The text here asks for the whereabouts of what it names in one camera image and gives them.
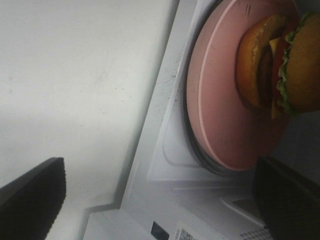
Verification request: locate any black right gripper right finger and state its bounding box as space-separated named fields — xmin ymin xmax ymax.
xmin=252 ymin=156 xmax=320 ymax=240

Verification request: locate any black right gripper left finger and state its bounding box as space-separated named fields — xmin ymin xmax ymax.
xmin=0 ymin=157 xmax=67 ymax=240

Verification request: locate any pink round plate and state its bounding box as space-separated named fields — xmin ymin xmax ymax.
xmin=186 ymin=0 xmax=298 ymax=171

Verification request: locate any toy burger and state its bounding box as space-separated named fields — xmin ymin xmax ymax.
xmin=236 ymin=12 xmax=320 ymax=119

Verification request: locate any white warning label sticker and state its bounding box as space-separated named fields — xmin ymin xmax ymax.
xmin=169 ymin=220 xmax=274 ymax=240

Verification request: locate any white microwave oven body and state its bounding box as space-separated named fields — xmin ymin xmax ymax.
xmin=82 ymin=0 xmax=320 ymax=240

